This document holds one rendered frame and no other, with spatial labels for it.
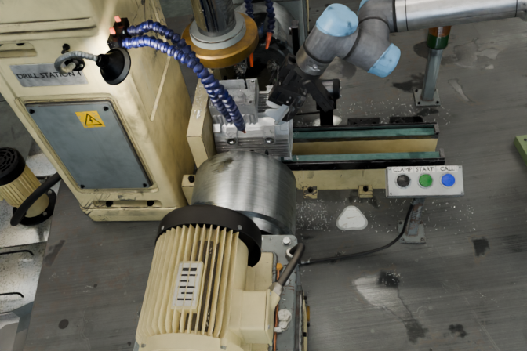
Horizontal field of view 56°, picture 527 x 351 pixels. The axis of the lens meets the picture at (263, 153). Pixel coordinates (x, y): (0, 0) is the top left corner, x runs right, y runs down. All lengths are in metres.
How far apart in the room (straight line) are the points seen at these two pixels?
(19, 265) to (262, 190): 1.27
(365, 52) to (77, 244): 0.99
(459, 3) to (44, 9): 0.83
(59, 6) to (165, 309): 0.57
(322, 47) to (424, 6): 0.25
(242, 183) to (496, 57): 1.18
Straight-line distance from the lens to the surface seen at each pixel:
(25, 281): 2.07
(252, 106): 1.25
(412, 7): 1.17
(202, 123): 1.23
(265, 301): 0.77
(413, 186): 1.19
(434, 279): 1.37
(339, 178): 1.44
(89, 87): 1.12
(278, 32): 1.47
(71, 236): 1.60
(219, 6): 1.09
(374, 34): 1.11
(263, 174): 1.09
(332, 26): 1.04
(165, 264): 0.78
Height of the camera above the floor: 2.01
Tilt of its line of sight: 50 degrees down
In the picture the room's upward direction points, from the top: 10 degrees counter-clockwise
